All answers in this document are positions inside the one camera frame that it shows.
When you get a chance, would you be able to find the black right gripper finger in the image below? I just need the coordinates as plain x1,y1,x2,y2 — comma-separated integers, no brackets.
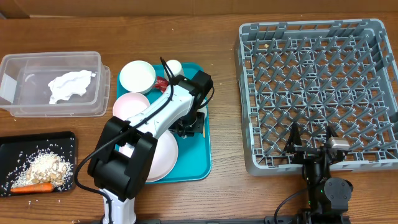
284,121,302,153
326,125,338,139

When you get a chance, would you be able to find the red snack wrapper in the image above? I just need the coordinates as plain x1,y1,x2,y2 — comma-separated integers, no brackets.
154,76,169,93

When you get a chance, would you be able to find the pink round bowl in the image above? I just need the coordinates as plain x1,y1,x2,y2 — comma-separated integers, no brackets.
113,92,150,120

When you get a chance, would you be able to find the white napkin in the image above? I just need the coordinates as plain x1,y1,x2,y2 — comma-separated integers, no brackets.
48,70,96,105

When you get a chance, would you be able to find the orange carrot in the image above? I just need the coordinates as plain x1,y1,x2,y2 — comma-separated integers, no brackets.
11,182,54,194

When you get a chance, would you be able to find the white paper tissue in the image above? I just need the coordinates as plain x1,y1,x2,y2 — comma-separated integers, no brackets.
182,106,208,138

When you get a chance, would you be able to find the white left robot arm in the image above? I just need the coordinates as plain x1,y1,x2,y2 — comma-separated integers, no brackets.
88,71,214,223

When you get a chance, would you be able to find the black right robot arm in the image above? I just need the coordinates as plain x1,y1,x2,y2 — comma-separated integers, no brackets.
274,122,353,223

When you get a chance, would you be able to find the clear plastic waste bin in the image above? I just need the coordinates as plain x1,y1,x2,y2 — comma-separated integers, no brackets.
1,51,111,118

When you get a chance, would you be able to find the black food waste tray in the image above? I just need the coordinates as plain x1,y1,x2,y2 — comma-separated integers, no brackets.
1,131,78,197

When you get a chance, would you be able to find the wooden chopstick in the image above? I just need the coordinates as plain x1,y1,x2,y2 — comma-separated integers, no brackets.
202,119,206,138

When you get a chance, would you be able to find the teal plastic serving tray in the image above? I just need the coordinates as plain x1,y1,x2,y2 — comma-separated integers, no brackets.
116,63,212,184

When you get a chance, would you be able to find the large pink plate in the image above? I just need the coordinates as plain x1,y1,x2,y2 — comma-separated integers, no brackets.
119,129,179,183

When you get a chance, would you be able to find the grey plastic dish rack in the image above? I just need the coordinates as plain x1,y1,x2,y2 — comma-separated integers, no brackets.
235,19,397,176

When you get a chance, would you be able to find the white paper cup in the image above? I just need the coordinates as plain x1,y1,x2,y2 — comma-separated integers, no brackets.
166,60,185,77

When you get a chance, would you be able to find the white round bowl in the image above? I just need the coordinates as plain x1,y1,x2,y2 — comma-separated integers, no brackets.
119,60,156,94

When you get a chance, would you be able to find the rice and peanuts pile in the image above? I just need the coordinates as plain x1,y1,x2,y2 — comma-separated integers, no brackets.
1,148,73,193

